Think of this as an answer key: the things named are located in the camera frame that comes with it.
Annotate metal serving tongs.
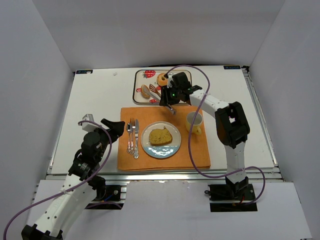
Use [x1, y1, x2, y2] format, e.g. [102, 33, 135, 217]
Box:
[148, 84, 177, 116]

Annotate round sesame bun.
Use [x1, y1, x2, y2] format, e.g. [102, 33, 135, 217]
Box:
[141, 84, 151, 99]

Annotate sliced loaf bread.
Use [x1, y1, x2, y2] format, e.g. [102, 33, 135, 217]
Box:
[148, 126, 173, 146]

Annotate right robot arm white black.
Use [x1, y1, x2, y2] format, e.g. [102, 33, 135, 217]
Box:
[160, 72, 250, 200]

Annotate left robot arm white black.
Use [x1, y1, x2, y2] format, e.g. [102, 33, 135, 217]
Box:
[21, 118, 125, 240]

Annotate silver fork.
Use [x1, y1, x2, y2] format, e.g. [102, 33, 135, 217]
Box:
[129, 118, 136, 155]

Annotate bagel with hole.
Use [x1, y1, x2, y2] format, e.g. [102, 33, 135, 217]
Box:
[156, 73, 168, 87]

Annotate silver table knife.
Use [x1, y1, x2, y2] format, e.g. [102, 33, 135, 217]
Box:
[133, 119, 139, 159]

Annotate strawberry pattern tray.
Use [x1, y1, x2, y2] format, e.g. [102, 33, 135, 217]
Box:
[132, 69, 195, 105]

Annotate yellow mug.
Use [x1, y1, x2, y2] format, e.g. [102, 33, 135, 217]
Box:
[185, 111, 203, 135]

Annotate round plate blue white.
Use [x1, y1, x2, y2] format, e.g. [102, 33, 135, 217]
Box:
[140, 121, 181, 159]

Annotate right blue table label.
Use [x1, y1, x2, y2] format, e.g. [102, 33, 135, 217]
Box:
[223, 65, 241, 70]

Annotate blue table label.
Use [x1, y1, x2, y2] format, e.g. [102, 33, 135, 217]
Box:
[223, 65, 241, 70]
[75, 69, 93, 75]

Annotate orange cloth placemat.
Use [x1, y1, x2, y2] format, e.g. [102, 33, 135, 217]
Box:
[117, 105, 211, 172]

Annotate left blue table label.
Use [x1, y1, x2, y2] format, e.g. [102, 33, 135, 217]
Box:
[75, 69, 93, 75]

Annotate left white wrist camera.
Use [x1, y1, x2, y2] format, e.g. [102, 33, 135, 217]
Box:
[81, 113, 96, 133]

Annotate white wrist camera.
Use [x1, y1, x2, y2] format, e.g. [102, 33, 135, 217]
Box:
[81, 113, 96, 133]
[166, 75, 173, 88]

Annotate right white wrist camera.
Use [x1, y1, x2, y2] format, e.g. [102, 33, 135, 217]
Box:
[166, 75, 173, 88]

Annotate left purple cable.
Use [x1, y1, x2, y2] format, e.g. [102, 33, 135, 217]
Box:
[3, 120, 123, 240]

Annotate purple cable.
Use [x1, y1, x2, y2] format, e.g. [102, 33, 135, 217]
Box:
[163, 64, 266, 205]
[3, 120, 123, 240]

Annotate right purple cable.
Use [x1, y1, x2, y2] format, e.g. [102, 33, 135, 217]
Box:
[163, 64, 266, 205]

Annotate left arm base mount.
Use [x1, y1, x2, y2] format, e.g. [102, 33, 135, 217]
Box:
[85, 184, 126, 210]

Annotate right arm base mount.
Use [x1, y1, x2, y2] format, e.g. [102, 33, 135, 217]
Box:
[204, 184, 258, 213]

